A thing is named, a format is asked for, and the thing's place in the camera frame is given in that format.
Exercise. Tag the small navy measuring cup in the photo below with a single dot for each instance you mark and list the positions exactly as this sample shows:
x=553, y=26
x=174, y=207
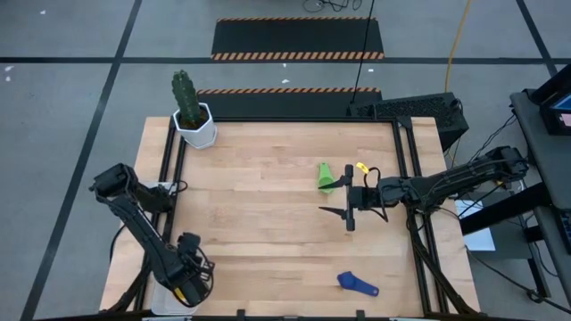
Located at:
x=348, y=281

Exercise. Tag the black aluminium table frame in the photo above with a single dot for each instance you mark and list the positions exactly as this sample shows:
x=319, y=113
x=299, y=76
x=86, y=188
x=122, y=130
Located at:
x=290, y=119

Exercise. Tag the black hazard-striped floor mat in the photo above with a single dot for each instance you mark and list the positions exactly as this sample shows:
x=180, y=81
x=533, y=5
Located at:
x=285, y=104
x=296, y=38

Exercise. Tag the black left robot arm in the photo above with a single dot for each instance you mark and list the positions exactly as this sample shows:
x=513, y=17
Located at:
x=138, y=223

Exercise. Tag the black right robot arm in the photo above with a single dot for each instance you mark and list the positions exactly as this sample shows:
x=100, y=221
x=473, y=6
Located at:
x=446, y=185

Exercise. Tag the yellow tag on gripper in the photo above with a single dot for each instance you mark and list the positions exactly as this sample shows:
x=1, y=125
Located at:
x=362, y=168

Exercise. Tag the green measuring cup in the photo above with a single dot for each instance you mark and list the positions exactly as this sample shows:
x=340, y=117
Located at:
x=325, y=174

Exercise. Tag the white hexagonal plant pot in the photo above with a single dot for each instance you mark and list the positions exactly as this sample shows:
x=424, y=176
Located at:
x=201, y=136

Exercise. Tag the black monitor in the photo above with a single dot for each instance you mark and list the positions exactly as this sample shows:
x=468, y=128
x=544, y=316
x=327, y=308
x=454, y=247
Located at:
x=557, y=120

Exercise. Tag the green cactus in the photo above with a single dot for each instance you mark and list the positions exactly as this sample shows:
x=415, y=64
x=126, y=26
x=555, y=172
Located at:
x=186, y=98

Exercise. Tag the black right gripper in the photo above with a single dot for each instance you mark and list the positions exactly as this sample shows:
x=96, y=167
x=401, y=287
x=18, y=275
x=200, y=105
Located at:
x=363, y=198

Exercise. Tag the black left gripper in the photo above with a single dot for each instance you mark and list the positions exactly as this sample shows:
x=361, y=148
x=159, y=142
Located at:
x=194, y=272

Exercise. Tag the white paper sheet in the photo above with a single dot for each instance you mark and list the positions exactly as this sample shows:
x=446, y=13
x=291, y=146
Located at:
x=484, y=238

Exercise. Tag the white plastic basket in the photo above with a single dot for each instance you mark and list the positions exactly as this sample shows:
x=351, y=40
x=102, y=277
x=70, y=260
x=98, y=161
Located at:
x=163, y=305

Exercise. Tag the black computer case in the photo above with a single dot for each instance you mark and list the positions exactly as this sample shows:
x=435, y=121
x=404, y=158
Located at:
x=415, y=111

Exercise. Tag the grey side desk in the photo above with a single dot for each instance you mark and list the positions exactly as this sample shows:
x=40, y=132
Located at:
x=548, y=156

